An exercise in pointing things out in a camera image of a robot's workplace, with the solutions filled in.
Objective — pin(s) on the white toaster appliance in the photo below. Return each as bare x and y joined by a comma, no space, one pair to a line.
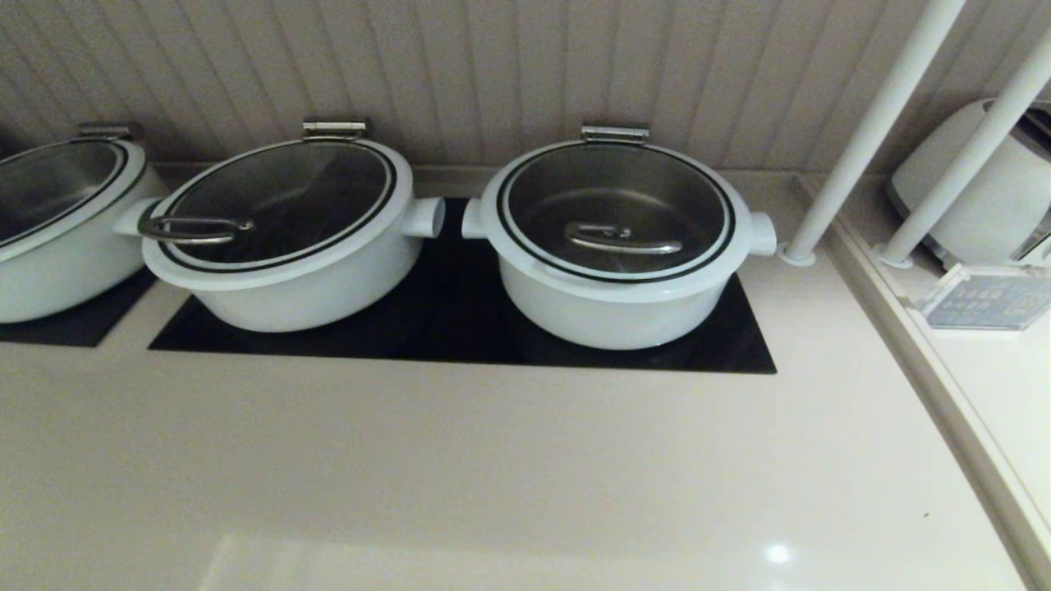
993,205

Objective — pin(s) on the glass lid with white rim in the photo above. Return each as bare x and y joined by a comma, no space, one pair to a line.
558,197
49,180
312,189

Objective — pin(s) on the large black induction mat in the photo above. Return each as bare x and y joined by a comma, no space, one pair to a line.
460,328

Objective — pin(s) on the white pot with steel insert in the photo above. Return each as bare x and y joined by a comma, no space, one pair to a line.
608,324

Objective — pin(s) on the small black induction mat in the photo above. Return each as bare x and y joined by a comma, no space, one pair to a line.
82,324

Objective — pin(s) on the white round pole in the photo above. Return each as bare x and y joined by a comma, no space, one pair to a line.
870,131
961,164

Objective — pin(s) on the clear acrylic sign holder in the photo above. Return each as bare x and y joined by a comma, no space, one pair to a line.
985,300

